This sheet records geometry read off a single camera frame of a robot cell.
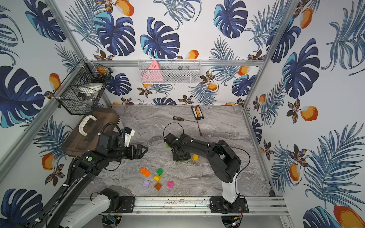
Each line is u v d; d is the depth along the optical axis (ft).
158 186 2.63
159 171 2.80
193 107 3.87
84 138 2.70
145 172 2.80
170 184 2.65
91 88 2.62
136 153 2.10
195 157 2.94
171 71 3.04
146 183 2.63
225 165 1.59
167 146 3.18
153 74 2.90
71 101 2.59
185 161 2.95
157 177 2.68
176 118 3.60
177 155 2.60
